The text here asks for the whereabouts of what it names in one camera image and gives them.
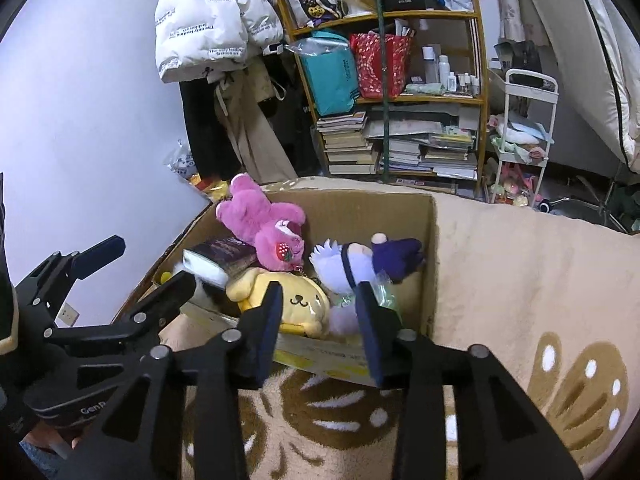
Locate beige hanging garment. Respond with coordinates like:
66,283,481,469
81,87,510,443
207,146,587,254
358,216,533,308
214,57,302,185

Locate person's left hand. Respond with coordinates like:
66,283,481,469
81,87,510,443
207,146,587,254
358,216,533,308
20,427,85,462

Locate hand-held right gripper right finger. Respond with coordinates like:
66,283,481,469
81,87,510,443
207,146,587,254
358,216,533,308
354,281,586,480

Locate cream office chair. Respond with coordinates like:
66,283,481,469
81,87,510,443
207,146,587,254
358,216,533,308
520,0,640,235

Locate pile of papers and magazines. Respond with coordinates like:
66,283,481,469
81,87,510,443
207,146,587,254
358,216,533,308
364,104,482,182

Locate black book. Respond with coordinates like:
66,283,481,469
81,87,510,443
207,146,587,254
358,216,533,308
182,236,259,289

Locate dark grey bag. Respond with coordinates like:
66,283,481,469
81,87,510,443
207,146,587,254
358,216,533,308
494,39,544,79

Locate black white plush toy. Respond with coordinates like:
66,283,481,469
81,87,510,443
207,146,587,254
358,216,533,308
189,280,232,312

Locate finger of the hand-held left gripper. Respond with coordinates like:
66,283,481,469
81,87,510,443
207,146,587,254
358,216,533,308
46,271,197,350
15,235,126,319

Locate pink bear plush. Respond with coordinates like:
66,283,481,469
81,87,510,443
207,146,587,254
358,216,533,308
216,172,307,272

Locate wooden shelf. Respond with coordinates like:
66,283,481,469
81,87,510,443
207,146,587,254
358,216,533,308
272,0,491,202

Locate floral curtain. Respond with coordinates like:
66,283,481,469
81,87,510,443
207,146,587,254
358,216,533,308
470,0,553,57

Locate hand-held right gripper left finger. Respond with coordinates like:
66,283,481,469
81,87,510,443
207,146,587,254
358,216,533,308
52,280,285,480

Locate row of cosmetic bottles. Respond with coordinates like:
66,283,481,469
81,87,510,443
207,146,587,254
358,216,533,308
420,45,482,96

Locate plastic bag of toys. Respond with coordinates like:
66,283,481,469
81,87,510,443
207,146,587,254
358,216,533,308
164,140,237,207

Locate yellow dog plush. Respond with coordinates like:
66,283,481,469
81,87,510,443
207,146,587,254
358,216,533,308
225,266,332,338

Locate brown cardboard box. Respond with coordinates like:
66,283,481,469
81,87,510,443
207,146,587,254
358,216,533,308
112,187,440,390

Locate red gift bag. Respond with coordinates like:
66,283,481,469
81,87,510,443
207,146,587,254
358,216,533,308
349,31,416,100

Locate white trolley cart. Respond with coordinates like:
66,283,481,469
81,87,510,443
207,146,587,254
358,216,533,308
482,69,560,206

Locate green pole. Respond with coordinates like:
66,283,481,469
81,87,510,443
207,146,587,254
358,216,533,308
370,0,395,187

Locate green tissue packet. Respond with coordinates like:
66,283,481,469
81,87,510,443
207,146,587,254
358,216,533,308
345,270,404,322

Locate white puffer jacket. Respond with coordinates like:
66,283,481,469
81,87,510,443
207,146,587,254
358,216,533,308
154,0,286,84

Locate purple white plush doll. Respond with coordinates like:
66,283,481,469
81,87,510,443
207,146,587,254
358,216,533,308
308,232,427,339

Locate black hanging garment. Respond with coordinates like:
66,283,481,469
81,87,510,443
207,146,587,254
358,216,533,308
179,76,242,182

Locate teal bag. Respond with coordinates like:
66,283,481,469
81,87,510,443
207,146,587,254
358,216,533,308
295,30,362,117

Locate stack of old books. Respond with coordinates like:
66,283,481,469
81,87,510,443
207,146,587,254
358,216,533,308
315,111,382,177

